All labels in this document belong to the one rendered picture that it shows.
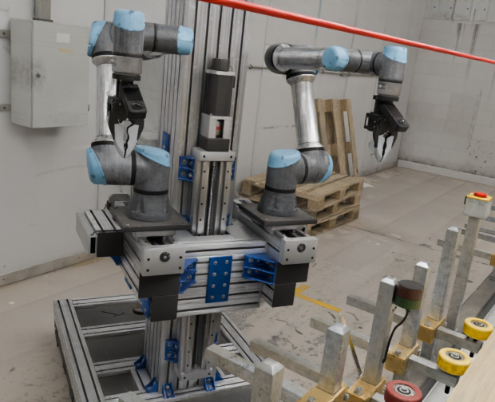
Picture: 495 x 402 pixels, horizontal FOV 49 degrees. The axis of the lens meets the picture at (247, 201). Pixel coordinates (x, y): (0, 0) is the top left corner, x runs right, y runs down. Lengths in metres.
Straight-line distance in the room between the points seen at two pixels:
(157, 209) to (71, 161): 2.15
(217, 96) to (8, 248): 2.23
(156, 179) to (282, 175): 0.47
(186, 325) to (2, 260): 1.89
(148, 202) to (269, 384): 1.03
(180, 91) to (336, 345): 1.15
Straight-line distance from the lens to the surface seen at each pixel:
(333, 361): 1.12
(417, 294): 1.28
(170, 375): 2.35
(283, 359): 1.46
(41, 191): 3.81
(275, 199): 1.99
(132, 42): 1.41
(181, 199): 2.05
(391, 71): 1.79
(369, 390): 1.38
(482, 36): 9.41
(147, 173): 1.77
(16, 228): 3.78
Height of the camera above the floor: 1.60
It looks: 15 degrees down
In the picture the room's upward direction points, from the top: 6 degrees clockwise
